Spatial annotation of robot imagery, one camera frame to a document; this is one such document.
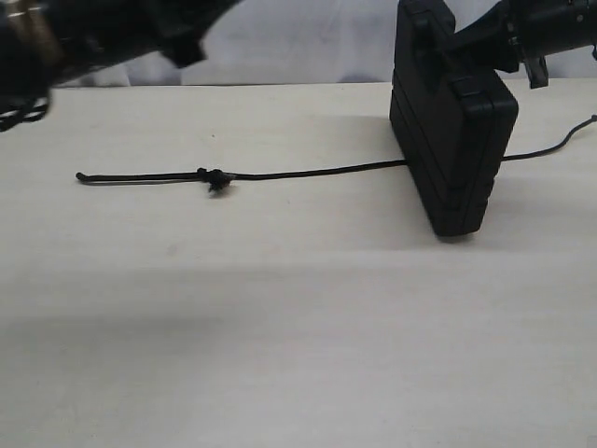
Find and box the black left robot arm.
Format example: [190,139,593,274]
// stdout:
[1,0,237,98]

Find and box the black plastic carrying case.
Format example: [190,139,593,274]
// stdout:
[389,1,519,238]

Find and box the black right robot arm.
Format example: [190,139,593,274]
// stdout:
[450,0,596,89]

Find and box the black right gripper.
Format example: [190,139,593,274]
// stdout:
[454,1,548,89]

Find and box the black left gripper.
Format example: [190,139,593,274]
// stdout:
[153,0,240,68]

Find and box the black braided rope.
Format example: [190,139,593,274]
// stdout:
[75,112,597,198]

